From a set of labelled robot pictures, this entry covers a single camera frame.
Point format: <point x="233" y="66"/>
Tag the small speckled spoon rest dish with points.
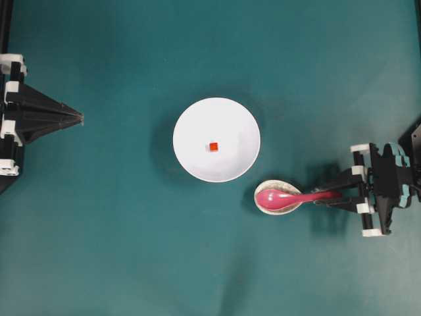
<point x="276" y="185"/>

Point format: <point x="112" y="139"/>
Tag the large white bowl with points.
<point x="221" y="120"/>

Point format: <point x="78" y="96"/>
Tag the small red block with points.
<point x="213" y="147"/>

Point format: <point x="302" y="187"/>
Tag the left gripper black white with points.
<point x="17" y="131"/>

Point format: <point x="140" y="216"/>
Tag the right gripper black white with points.
<point x="389" y="178"/>

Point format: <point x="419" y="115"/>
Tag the pink plastic spoon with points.
<point x="273" y="199"/>

